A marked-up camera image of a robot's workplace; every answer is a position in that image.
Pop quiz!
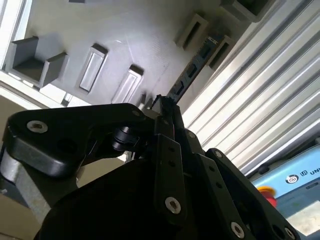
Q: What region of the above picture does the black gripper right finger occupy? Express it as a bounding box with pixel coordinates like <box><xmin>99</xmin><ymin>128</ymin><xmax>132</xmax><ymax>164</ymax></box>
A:
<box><xmin>166</xmin><ymin>97</ymin><xmax>300</xmax><ymax>240</ymax></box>

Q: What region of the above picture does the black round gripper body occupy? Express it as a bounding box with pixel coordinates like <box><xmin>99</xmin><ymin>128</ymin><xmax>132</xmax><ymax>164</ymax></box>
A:
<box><xmin>34</xmin><ymin>159</ymin><xmax>226</xmax><ymax>240</ymax></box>

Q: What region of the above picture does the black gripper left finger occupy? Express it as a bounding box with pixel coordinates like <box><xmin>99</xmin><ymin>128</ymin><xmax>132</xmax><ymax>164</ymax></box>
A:
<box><xmin>6</xmin><ymin>96</ymin><xmax>188</xmax><ymax>228</ymax></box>

